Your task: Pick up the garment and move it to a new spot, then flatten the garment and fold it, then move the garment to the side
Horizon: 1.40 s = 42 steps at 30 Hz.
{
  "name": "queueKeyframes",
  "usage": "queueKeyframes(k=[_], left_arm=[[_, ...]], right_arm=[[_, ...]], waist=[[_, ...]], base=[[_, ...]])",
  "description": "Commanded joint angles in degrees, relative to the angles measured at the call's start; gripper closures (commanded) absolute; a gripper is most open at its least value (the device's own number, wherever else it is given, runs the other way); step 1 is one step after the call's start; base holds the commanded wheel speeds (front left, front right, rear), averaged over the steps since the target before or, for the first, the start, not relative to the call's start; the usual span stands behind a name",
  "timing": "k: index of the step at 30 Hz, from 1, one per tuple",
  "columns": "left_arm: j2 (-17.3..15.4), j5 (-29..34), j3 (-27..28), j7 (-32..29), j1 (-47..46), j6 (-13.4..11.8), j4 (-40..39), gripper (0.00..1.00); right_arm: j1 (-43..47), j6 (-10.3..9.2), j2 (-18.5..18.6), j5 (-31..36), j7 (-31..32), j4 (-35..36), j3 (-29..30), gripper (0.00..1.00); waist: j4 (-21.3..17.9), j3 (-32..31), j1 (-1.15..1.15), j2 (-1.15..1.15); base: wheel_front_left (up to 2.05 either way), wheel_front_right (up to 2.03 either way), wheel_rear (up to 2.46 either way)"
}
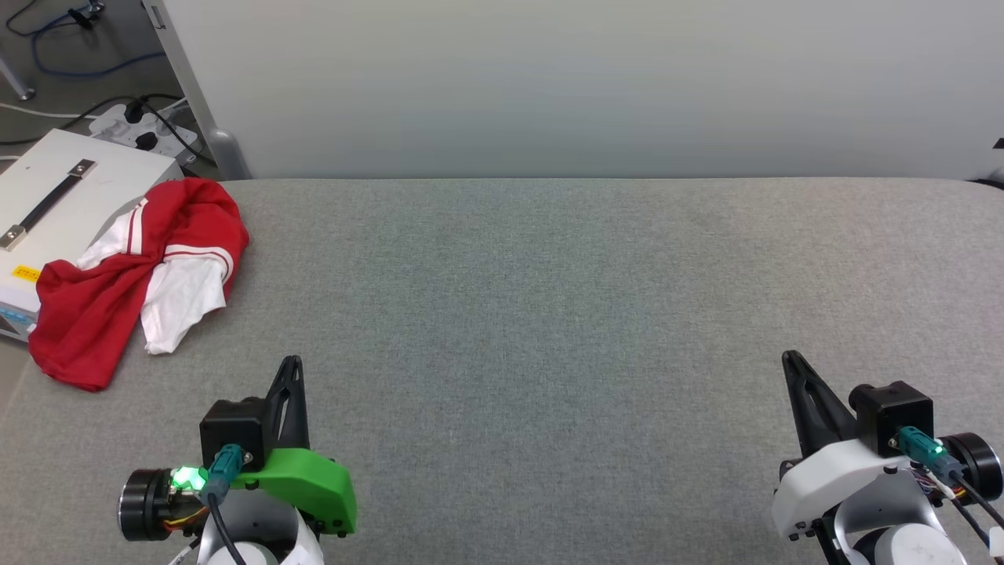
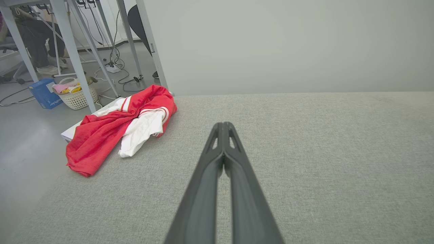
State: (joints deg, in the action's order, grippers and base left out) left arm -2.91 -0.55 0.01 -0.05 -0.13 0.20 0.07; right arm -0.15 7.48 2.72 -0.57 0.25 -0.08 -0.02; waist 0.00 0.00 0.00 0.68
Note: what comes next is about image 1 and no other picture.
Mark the white equipment box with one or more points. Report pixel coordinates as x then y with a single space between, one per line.
78 149

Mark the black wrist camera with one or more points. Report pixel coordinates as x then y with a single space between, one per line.
231 428
894 412

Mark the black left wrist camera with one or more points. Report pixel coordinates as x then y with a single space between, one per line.
231 428

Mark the white partition panel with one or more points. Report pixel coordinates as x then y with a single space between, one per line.
588 86

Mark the teal right camera connector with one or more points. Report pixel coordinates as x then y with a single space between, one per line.
925 451

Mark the teal left camera connector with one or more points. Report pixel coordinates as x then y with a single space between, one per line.
226 467

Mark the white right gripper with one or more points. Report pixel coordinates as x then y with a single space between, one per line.
823 486

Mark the white power strip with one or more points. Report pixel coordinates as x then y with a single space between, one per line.
106 125

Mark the black power plug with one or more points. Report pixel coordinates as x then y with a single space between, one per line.
134 113
146 141

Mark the red and white baseball shirt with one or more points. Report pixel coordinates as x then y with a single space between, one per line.
94 314

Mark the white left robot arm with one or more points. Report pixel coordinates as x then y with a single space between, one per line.
259 534

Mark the grey metal stand leg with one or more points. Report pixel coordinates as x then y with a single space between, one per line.
16 78

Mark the grey metal panel post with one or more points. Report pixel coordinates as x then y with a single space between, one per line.
205 118

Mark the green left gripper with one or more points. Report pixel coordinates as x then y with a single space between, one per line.
314 482

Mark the teal camera connector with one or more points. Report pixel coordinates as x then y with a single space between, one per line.
226 467
925 451

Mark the yellow warning sticker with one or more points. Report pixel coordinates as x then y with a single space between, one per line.
25 274

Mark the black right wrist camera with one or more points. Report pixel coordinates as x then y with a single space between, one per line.
894 412

